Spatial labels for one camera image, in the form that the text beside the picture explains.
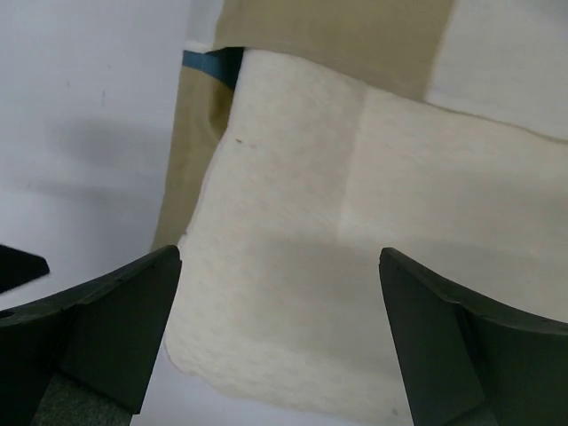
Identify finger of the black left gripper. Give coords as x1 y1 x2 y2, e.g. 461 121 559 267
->
0 245 48 293

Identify blue beige patchwork pillowcase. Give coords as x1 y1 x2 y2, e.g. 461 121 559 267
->
153 1 567 248

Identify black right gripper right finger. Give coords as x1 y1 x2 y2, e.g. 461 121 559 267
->
379 248 567 426

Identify cream and yellow pillow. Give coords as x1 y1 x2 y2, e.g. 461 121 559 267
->
165 50 567 425

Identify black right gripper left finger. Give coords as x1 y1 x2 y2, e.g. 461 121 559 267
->
1 245 182 425

